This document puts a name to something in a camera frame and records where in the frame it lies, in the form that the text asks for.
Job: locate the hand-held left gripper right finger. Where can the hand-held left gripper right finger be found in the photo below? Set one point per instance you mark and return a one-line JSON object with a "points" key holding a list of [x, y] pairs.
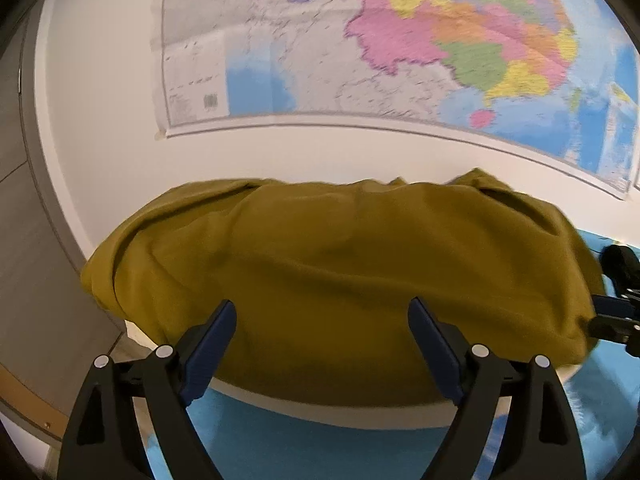
{"points": [[434, 352]]}

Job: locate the olive green shirt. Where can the olive green shirt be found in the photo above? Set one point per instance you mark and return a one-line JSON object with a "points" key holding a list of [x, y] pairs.
{"points": [[325, 260]]}

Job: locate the grey wood panel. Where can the grey wood panel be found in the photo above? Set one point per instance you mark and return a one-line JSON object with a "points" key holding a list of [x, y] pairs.
{"points": [[40, 260]]}

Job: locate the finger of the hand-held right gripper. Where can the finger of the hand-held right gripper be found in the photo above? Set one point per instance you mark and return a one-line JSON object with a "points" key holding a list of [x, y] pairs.
{"points": [[615, 329], [612, 306]]}

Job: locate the colourful wall map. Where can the colourful wall map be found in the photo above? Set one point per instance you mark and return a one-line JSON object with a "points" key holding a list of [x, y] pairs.
{"points": [[400, 35]]}

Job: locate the black garment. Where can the black garment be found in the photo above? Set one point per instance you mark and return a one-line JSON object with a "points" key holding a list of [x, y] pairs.
{"points": [[620, 262]]}

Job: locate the blue bed sheet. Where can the blue bed sheet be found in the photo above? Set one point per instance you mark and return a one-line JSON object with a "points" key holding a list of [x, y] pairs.
{"points": [[325, 455]]}

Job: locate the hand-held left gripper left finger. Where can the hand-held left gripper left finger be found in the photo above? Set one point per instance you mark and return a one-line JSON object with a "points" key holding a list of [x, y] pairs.
{"points": [[210, 355]]}

